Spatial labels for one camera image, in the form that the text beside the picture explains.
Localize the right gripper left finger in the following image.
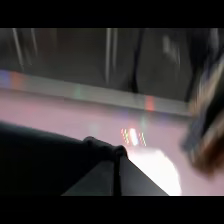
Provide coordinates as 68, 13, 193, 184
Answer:
62, 159, 116, 197

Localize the black garment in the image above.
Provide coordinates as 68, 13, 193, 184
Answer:
0, 120, 129, 197

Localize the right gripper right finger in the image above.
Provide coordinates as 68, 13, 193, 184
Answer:
119, 155, 168, 197

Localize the checked shirt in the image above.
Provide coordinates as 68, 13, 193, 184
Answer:
180, 54, 224, 178

